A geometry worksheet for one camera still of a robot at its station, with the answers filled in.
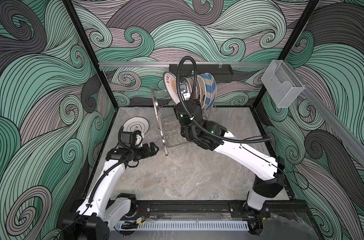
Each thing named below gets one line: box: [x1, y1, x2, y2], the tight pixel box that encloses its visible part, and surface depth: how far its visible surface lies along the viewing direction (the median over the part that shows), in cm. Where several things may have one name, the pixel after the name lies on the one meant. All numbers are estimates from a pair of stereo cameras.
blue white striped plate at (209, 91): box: [200, 73, 213, 111], surface depth 74 cm
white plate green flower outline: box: [122, 116, 150, 135], surface depth 109 cm
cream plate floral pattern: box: [197, 74, 207, 109], surface depth 72 cm
